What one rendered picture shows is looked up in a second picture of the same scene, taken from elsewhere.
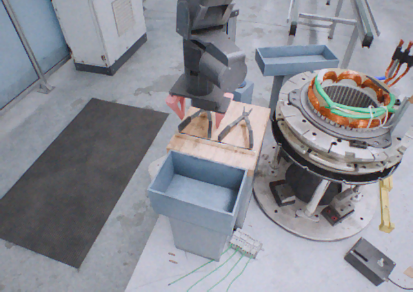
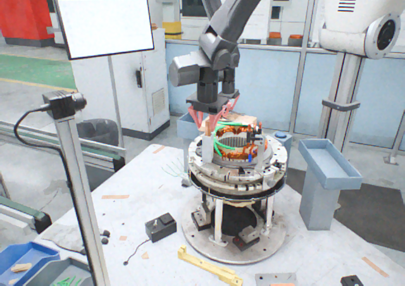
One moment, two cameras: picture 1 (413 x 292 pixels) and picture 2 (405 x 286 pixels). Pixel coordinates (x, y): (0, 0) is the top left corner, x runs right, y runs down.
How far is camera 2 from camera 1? 1.24 m
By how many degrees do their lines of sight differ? 76
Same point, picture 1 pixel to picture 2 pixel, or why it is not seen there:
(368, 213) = (196, 242)
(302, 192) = (224, 214)
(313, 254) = (177, 207)
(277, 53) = (335, 155)
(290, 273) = (169, 195)
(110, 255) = not seen: hidden behind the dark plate
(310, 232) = (190, 204)
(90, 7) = not seen: outside the picture
